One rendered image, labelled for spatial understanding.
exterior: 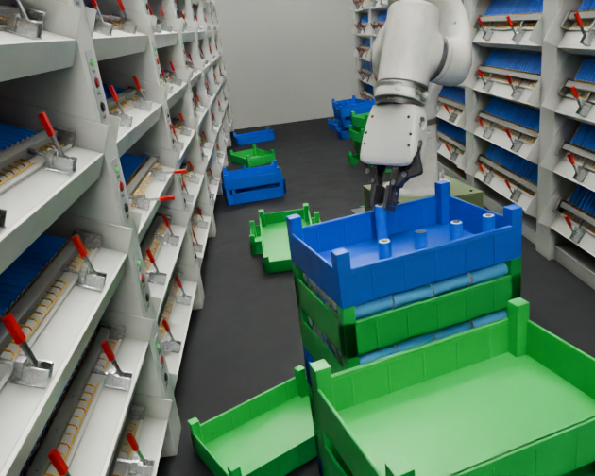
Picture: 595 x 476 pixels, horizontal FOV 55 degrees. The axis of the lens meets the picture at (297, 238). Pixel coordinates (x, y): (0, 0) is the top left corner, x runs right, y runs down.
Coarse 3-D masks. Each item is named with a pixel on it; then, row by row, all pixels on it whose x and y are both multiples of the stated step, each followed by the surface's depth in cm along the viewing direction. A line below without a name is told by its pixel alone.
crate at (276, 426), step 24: (288, 384) 137; (240, 408) 130; (264, 408) 135; (288, 408) 135; (192, 432) 123; (216, 432) 128; (240, 432) 129; (264, 432) 128; (288, 432) 127; (312, 432) 127; (216, 456) 123; (240, 456) 122; (264, 456) 121; (288, 456) 115; (312, 456) 119
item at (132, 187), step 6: (150, 162) 163; (144, 168) 156; (150, 168) 161; (138, 174) 149; (144, 174) 151; (132, 180) 143; (138, 180) 144; (150, 180) 152; (132, 186) 138; (138, 186) 144; (132, 192) 136; (138, 192) 140
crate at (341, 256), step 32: (448, 192) 100; (288, 224) 92; (320, 224) 95; (352, 224) 97; (416, 224) 102; (448, 224) 102; (480, 224) 94; (512, 224) 84; (320, 256) 82; (352, 256) 93; (416, 256) 80; (448, 256) 81; (480, 256) 84; (512, 256) 86; (320, 288) 84; (352, 288) 77; (384, 288) 79
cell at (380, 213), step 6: (378, 204) 94; (378, 210) 94; (384, 210) 94; (378, 216) 94; (384, 216) 94; (378, 222) 95; (384, 222) 94; (378, 228) 95; (384, 228) 95; (378, 234) 95; (384, 234) 95; (378, 240) 96
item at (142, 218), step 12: (144, 144) 171; (144, 156) 170; (156, 156) 170; (168, 156) 172; (156, 168) 168; (168, 168) 172; (156, 180) 157; (168, 180) 162; (144, 192) 145; (156, 192) 147; (156, 204) 142; (144, 216) 129; (144, 228) 128
